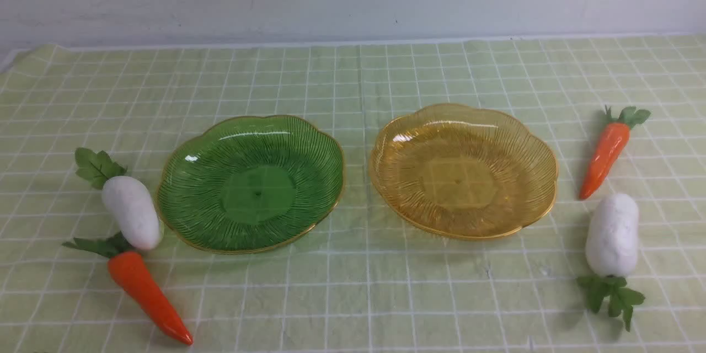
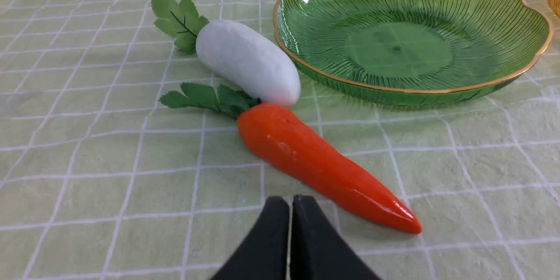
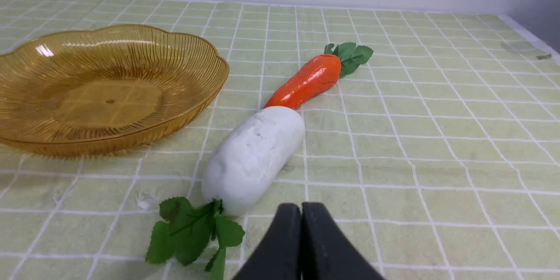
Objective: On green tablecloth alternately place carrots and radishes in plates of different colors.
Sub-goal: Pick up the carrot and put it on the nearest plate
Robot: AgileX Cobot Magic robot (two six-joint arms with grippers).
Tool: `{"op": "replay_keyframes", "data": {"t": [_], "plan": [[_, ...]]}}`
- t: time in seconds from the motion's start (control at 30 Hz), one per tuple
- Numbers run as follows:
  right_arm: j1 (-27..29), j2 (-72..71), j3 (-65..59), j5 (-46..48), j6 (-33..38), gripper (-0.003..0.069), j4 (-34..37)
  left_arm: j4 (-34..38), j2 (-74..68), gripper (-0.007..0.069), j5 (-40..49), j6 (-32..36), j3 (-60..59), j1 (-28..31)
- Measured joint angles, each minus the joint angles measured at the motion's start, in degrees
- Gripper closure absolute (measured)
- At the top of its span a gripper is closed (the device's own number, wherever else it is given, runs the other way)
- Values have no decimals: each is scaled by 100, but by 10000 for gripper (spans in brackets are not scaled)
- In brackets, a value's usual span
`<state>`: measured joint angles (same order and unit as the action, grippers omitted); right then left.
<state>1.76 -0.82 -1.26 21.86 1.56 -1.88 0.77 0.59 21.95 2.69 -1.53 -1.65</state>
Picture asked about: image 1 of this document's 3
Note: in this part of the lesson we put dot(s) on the white toy radish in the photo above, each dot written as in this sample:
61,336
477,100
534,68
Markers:
127,199
612,251

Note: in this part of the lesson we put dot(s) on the orange toy carrot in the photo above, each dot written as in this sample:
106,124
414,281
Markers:
610,144
128,270

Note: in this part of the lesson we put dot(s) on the green ribbed plastic plate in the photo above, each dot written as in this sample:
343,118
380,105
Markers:
251,184

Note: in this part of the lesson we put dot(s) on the amber ribbed plastic plate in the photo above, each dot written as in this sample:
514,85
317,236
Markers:
463,172

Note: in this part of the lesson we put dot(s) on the green checked tablecloth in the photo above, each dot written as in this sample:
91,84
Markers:
363,280

